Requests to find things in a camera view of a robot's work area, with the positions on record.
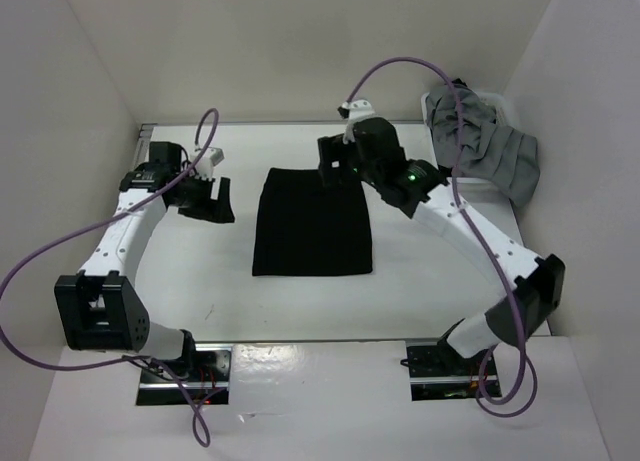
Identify black skirt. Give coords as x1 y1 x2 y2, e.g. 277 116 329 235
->
252 168 373 277

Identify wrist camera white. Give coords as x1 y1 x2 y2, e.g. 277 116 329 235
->
194 148 224 180
338 99 376 144

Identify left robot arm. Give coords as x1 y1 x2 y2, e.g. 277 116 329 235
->
54 142 235 381

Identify white plastic basket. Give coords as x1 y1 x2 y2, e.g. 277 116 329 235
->
420 88 519 187

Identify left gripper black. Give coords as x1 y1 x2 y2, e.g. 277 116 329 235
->
171 170 235 224

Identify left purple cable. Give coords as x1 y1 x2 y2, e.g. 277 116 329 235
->
0 108 221 447

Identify grey skirt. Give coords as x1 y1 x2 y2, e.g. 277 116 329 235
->
424 80 540 207

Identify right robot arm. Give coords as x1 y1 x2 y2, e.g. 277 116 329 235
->
317 117 565 374

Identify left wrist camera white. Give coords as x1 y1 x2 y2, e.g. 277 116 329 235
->
194 148 224 180

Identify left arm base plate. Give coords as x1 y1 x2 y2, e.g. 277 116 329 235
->
135 343 233 407

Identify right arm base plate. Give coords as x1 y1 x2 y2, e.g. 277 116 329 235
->
400 340 502 401

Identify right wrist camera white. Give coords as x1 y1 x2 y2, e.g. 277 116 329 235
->
338 99 376 144

